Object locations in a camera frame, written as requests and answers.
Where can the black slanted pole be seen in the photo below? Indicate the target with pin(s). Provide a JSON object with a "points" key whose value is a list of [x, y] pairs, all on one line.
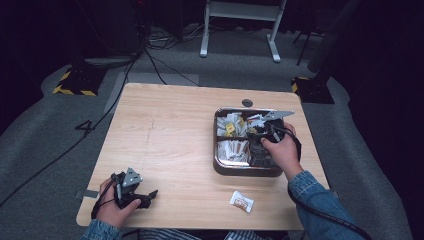
{"points": [[328, 40]]}

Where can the person's left hand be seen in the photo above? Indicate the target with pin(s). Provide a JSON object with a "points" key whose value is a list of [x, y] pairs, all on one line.
{"points": [[110, 211]]}

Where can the pile of brown print packets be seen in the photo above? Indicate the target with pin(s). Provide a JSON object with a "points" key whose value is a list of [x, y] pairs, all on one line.
{"points": [[233, 151]]}

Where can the pile of dark clear packets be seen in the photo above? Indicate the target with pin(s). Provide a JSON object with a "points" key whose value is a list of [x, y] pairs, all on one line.
{"points": [[261, 156]]}

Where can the white orange print sachet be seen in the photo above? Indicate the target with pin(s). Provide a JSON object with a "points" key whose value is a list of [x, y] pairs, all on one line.
{"points": [[242, 201]]}

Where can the black yellow striped stand base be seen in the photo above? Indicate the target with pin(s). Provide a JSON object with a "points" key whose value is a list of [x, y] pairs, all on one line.
{"points": [[80, 83]]}

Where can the pile of red label packets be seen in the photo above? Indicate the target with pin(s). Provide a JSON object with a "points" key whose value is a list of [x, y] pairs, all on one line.
{"points": [[254, 119]]}

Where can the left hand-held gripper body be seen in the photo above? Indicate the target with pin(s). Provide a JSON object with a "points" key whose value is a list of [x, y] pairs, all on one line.
{"points": [[131, 178]]}

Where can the person's right hand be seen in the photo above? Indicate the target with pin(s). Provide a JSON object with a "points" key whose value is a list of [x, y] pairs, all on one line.
{"points": [[286, 153]]}

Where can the pile of yellow print packets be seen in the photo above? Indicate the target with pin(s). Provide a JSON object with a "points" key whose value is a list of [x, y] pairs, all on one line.
{"points": [[230, 125]]}

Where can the white metal stand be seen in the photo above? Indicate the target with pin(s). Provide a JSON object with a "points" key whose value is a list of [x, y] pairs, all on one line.
{"points": [[241, 10]]}

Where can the person's striped clothing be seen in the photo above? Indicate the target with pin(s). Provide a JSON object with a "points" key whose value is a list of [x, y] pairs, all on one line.
{"points": [[186, 235]]}

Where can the thin black tripod leg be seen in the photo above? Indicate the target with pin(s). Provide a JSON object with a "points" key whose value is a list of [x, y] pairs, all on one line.
{"points": [[305, 46]]}

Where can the grey table grommet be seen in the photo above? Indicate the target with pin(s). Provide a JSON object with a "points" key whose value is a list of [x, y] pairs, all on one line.
{"points": [[247, 102]]}

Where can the black stand base yellow edge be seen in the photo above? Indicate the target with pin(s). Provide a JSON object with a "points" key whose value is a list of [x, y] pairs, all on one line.
{"points": [[313, 91]]}

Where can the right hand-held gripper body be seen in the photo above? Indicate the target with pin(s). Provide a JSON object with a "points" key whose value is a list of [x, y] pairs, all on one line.
{"points": [[276, 115]]}

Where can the dark four-compartment tray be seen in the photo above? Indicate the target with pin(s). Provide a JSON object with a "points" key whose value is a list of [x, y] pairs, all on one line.
{"points": [[240, 170]]}

